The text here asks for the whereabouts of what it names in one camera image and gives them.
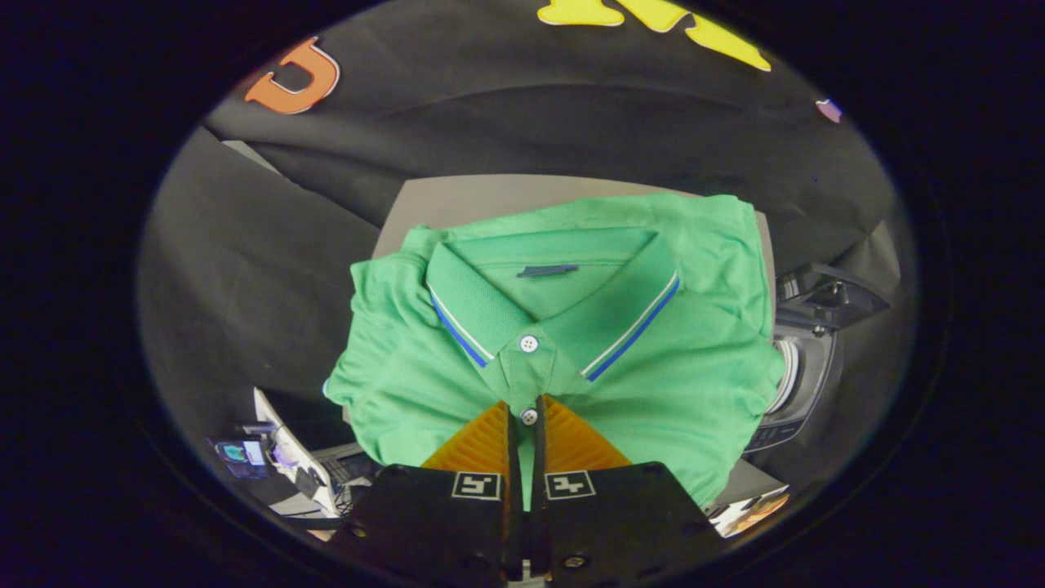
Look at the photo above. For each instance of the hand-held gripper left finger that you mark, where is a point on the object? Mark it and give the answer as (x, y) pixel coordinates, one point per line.
(441, 531)

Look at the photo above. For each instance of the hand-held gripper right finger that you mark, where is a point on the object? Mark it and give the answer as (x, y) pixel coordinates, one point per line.
(612, 531)

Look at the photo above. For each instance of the green polo shirt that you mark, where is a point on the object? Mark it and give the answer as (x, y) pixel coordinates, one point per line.
(653, 367)

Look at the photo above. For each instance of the dark grey washing machine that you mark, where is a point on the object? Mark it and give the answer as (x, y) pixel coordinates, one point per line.
(808, 384)

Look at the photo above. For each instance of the dark washing machine lid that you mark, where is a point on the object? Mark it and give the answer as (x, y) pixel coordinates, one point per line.
(841, 298)

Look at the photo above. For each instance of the orange white printed object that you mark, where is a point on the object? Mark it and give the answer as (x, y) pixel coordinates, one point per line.
(751, 513)

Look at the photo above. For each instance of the white slanted panel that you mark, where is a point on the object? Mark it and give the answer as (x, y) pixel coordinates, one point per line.
(282, 437)

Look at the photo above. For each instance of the small dark screen device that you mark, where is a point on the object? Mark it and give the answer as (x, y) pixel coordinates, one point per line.
(241, 457)

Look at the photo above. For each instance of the grey white cabinet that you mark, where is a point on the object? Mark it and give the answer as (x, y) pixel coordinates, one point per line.
(457, 200)

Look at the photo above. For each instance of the black backdrop cloth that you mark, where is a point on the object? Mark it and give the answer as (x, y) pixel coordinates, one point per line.
(506, 131)

